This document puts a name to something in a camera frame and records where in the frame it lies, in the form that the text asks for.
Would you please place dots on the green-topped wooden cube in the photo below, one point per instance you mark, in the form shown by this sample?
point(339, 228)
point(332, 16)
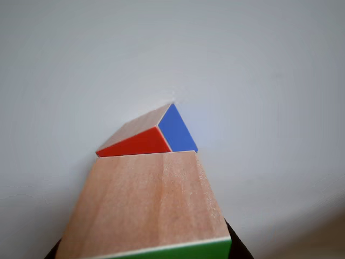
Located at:
point(145, 205)

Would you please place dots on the red-topped wooden cube with tag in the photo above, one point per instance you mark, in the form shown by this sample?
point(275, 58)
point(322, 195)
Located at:
point(145, 143)

